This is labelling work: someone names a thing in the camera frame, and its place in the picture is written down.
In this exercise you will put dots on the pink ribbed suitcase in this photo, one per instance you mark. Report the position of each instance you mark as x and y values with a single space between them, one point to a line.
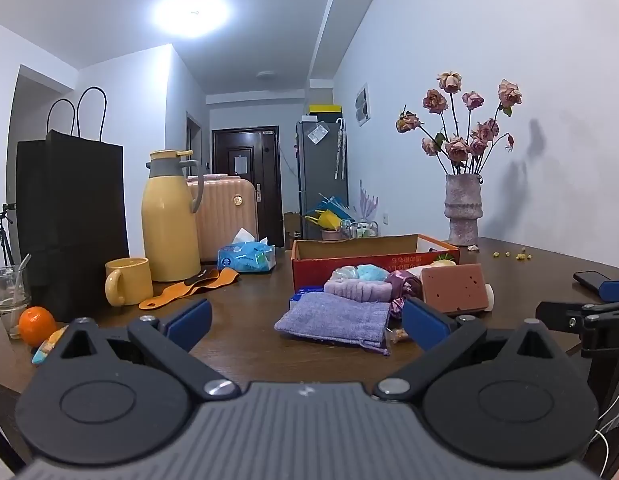
224 220

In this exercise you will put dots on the light blue fluffy puff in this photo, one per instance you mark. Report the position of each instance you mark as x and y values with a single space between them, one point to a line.
372 272

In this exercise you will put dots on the purple patterned cloth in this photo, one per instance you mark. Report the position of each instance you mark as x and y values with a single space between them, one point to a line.
404 282

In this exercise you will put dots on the dried pink roses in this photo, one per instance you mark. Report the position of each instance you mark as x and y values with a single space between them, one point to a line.
459 147

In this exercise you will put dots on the yellow thermos jug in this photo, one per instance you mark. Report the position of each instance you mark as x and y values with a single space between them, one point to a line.
169 230

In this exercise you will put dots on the clear drinking straw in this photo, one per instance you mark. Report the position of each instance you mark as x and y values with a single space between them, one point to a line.
23 265

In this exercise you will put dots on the wall picture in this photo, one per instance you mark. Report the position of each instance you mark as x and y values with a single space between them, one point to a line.
362 105

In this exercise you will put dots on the brown sponge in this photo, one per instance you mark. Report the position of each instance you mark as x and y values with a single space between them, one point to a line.
452 287

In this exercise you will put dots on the dark brown entrance door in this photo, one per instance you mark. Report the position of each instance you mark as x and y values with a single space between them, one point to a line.
267 170

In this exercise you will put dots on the yellow mug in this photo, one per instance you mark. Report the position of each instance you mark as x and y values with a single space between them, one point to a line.
132 282

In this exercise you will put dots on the bright round ceiling lamp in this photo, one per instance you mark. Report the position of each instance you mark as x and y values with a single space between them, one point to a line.
192 12

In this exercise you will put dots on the red cardboard box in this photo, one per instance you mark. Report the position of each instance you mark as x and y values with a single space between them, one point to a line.
339 266

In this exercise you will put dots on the brown floor cardboard box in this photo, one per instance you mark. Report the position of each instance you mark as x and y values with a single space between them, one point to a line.
291 222

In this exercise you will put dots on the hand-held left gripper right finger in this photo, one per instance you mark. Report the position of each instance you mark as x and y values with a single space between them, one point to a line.
425 324

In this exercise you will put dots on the pink bucket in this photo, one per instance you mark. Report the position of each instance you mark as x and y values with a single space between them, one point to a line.
332 234

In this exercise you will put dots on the white folded umbrella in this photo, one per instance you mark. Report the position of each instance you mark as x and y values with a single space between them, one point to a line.
340 150

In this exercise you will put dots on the clear plastic bag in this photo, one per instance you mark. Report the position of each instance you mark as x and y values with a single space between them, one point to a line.
318 134

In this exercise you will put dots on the black tripod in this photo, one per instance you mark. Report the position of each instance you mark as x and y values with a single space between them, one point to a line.
2 235

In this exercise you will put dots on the blue tissue pack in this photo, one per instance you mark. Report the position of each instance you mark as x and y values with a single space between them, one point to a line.
244 259

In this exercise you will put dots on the clear drinking glass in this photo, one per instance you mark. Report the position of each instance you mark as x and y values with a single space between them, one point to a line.
9 310

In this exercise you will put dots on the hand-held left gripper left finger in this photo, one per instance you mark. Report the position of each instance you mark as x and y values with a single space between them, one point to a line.
189 324

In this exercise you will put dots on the black paper bag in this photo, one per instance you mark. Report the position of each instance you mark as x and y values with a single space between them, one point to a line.
72 220

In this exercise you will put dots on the blue-purple towel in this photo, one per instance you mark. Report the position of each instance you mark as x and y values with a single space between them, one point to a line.
334 317

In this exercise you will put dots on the small hallway ceiling lamp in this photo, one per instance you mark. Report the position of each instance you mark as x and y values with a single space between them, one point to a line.
266 75

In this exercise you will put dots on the dark interior door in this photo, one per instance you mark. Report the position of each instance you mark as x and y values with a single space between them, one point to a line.
193 145

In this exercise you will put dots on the blue plastic bag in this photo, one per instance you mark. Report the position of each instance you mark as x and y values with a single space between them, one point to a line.
333 205

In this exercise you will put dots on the yellow plastic bag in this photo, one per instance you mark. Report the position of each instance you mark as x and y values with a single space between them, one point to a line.
323 220

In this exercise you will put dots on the purple flower wall decal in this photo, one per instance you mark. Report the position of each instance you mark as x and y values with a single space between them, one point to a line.
368 202

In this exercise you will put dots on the scattered yellow petal bits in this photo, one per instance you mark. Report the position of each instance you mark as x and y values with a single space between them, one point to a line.
522 257

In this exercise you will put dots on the orange tangerine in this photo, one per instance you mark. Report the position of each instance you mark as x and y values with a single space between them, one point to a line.
37 326

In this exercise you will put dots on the black smartphone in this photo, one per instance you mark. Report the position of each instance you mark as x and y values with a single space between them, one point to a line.
589 279

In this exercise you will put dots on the colourful snack packet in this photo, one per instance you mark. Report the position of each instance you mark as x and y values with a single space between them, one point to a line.
47 347

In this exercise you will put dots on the pale translucent pouch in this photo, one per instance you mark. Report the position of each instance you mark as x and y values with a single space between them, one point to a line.
343 274

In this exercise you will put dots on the grey refrigerator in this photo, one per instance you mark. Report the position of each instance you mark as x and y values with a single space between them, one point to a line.
314 185

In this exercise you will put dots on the pink ribbed vase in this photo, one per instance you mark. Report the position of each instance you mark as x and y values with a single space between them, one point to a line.
463 210

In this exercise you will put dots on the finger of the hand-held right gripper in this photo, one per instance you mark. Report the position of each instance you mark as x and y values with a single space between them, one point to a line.
557 316
615 291

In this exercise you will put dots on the yellow box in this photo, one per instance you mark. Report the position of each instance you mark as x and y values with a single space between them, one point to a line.
324 110

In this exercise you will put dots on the lilac fluffy towel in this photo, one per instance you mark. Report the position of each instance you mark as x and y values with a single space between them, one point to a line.
357 290

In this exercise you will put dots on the white door notice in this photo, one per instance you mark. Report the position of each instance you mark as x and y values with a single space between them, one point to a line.
240 164

